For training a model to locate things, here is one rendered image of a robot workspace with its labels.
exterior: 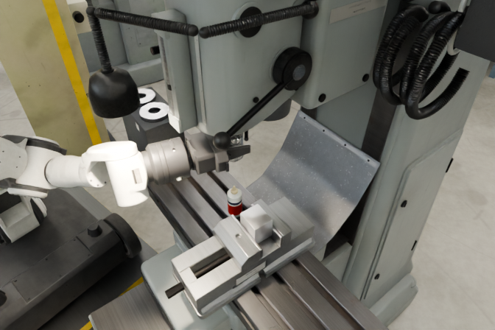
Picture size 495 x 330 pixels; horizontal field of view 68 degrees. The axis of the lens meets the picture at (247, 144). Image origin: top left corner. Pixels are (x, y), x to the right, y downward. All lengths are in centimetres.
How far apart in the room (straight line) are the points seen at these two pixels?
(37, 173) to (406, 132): 87
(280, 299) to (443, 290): 141
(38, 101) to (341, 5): 213
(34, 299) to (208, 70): 110
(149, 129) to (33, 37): 142
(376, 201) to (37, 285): 115
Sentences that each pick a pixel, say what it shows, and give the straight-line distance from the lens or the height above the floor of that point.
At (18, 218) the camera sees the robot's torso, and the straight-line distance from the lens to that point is 151.
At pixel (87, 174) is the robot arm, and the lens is 81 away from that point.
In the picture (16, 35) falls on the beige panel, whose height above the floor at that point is 95.
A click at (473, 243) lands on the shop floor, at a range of 249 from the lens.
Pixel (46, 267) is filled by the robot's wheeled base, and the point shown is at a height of 59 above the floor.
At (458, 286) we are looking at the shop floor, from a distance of 227.
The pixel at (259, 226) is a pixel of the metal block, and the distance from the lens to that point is 85.
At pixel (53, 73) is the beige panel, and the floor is 70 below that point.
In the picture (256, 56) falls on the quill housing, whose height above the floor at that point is 149.
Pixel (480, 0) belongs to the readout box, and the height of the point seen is 159.
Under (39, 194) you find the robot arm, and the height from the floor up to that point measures 116.
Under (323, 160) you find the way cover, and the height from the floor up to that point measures 101.
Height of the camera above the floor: 175
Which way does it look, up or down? 40 degrees down
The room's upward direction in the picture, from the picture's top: straight up
